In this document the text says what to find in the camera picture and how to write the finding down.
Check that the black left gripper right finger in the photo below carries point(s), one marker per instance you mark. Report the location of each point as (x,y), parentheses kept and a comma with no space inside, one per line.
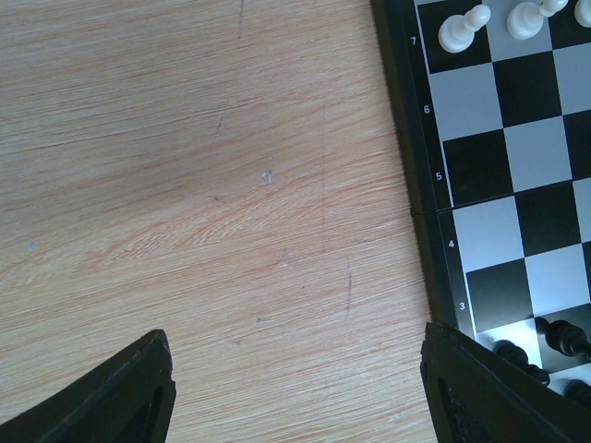
(476,396)

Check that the black and grey chessboard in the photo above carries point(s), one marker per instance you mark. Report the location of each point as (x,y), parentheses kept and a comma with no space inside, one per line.
(495,143)

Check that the white chess pawn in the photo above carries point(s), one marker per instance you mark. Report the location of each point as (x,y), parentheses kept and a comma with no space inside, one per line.
(526,19)
(582,13)
(457,32)

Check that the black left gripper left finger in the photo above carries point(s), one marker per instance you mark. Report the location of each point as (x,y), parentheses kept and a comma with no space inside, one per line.
(129,397)

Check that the black pawn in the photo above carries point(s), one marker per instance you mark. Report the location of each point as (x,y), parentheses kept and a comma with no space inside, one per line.
(563,337)
(518,357)

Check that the black rook on board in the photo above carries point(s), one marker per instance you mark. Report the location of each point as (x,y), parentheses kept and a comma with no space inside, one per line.
(580,392)

